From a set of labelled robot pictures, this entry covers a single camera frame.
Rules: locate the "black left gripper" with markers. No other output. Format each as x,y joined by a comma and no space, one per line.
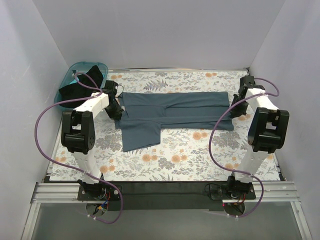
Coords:
115,111

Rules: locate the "blue-grey t shirt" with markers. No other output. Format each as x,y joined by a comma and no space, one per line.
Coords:
146,114

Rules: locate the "aluminium frame rail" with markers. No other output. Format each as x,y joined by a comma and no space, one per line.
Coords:
55,193

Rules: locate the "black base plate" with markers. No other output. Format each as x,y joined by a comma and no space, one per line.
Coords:
161,195

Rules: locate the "black t shirt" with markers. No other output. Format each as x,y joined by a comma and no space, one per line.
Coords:
74,103

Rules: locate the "teal plastic bin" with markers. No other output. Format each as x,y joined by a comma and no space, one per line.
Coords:
69,89

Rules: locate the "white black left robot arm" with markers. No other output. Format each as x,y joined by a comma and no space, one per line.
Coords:
78,129

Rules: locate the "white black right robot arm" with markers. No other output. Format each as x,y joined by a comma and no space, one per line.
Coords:
266,134

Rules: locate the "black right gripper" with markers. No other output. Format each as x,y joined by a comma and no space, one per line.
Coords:
237,107

